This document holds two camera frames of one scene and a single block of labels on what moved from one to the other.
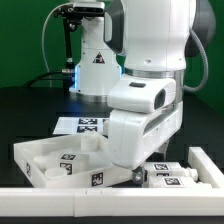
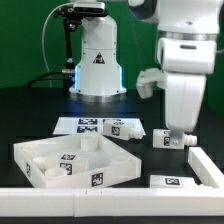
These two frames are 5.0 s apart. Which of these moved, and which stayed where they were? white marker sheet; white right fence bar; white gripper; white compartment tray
Moved: white gripper
Stayed: white compartment tray; white right fence bar; white marker sheet
